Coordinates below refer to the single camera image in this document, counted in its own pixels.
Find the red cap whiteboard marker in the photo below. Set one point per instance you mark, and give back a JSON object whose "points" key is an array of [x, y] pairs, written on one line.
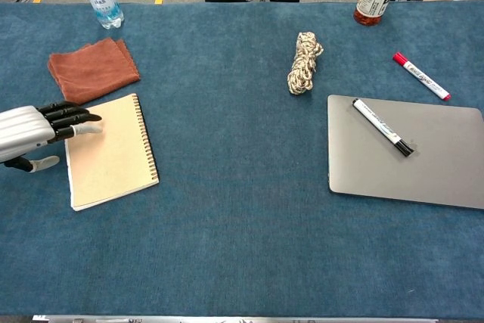
{"points": [[419, 75]]}

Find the closed grey laptop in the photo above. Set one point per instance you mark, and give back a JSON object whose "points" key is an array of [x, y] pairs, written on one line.
{"points": [[363, 171]]}

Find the black cap whiteboard marker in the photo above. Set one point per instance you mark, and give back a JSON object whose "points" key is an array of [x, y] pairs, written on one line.
{"points": [[382, 126]]}

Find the aluminium table edge rail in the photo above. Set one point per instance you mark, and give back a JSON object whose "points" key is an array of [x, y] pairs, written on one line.
{"points": [[227, 320]]}

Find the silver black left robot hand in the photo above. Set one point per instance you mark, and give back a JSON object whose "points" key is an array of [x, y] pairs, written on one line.
{"points": [[22, 130]]}

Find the blue felt table cover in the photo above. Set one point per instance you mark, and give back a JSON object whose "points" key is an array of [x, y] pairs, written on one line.
{"points": [[242, 224]]}

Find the folded brown cloth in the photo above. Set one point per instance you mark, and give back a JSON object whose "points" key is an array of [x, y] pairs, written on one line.
{"points": [[94, 69]]}

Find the kraft cover spiral notebook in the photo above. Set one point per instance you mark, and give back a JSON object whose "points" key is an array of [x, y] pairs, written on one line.
{"points": [[113, 156]]}

